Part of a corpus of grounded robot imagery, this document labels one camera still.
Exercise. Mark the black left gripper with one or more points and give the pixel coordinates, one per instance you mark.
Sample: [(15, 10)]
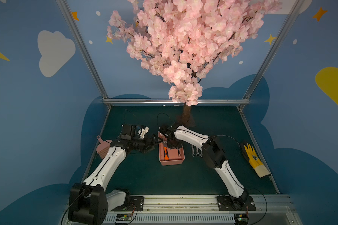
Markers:
[(150, 143)]

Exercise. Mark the orange handled adjustable wrench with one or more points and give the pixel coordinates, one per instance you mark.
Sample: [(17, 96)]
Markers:
[(166, 155)]

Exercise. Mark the pink plastic storage box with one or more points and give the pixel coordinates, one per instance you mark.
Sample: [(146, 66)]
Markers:
[(177, 156)]

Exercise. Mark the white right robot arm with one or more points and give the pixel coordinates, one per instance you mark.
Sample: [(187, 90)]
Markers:
[(215, 158)]

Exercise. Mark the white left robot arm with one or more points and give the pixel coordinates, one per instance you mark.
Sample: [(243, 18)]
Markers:
[(88, 203)]

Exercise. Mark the pink plastic dustpan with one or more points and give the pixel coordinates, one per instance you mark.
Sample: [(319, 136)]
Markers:
[(103, 147)]

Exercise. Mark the yellow rubber glove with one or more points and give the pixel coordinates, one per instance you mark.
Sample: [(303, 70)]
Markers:
[(250, 155)]

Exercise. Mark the pink cherry blossom tree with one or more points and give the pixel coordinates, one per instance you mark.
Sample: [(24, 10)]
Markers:
[(181, 41)]

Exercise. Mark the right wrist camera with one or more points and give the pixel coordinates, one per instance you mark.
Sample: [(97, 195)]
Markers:
[(168, 131)]

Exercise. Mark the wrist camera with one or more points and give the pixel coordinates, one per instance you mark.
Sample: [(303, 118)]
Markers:
[(168, 131), (133, 132)]

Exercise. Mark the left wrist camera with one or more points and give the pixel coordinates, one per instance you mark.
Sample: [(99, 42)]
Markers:
[(133, 132)]

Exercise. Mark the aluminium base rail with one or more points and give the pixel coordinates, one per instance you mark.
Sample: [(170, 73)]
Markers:
[(205, 210)]

